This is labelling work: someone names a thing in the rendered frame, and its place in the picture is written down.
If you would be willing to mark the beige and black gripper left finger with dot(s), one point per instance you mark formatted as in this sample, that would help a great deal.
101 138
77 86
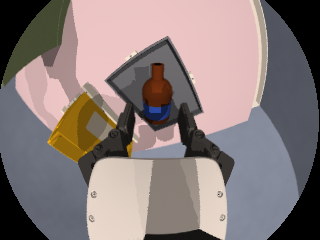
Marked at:
114 145

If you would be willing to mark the brown glass bottle with blue label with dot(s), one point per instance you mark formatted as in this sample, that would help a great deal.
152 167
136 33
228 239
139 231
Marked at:
157 96

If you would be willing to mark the orange divided crate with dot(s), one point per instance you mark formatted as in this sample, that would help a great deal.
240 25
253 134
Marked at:
85 126

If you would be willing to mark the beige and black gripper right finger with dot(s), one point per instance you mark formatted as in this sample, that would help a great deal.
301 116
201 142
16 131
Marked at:
195 138

